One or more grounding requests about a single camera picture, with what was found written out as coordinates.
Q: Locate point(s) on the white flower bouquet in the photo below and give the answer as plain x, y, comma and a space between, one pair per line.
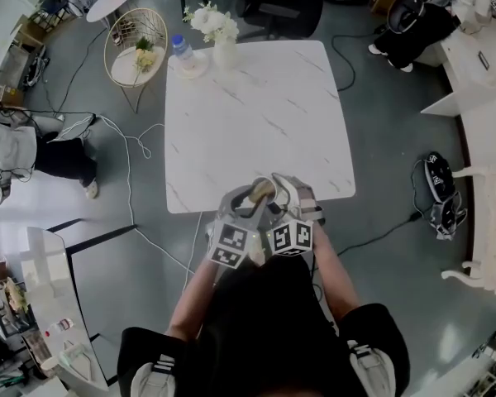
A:
215, 21

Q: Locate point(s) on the yellow flower bunch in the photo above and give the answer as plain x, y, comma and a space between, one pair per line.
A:
144, 58

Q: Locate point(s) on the clear water bottle blue cap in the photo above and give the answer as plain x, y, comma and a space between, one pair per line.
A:
182, 52

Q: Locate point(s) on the person's right hand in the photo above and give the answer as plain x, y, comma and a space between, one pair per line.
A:
306, 200

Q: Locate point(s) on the glossy white desk black legs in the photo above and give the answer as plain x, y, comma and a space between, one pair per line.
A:
53, 288

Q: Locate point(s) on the white ceramic vase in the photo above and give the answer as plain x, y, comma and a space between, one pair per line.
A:
224, 56

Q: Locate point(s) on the white round side table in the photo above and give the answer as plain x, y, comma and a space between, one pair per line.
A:
111, 0

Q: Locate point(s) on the person's right forearm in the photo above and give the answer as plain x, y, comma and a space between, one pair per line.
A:
337, 279

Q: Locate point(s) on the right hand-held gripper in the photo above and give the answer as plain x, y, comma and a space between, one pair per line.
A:
291, 236

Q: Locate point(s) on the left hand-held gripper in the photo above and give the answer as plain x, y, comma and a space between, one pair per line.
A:
229, 238

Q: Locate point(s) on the small clear bottle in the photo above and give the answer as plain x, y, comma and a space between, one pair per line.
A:
60, 326

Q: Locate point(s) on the white cabinet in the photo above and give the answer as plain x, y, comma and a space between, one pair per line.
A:
479, 97

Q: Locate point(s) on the white round coaster plate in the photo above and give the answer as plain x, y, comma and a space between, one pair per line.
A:
198, 70

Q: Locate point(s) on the spare black hand-held gripper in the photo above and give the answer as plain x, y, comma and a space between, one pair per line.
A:
438, 176

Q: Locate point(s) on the person's left shoe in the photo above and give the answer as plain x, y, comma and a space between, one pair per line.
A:
257, 254

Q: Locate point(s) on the black office chair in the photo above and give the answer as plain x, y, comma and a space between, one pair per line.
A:
289, 11

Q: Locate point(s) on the person's left forearm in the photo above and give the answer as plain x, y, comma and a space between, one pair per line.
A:
192, 300

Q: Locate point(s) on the person's black clothing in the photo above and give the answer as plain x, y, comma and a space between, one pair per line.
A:
264, 329

